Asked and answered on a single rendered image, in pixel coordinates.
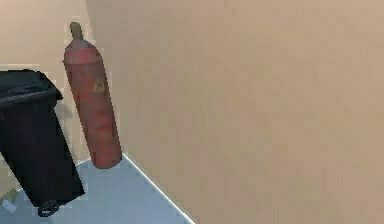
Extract black wheeled trash can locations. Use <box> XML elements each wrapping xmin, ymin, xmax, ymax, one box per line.
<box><xmin>0</xmin><ymin>68</ymin><xmax>86</xmax><ymax>218</ymax></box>

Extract red gas cylinder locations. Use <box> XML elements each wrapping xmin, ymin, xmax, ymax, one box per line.
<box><xmin>62</xmin><ymin>21</ymin><xmax>123</xmax><ymax>170</ymax></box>

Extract small green and white object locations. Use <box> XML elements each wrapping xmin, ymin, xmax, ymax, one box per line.
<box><xmin>0</xmin><ymin>188</ymin><xmax>20</xmax><ymax>214</ymax></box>

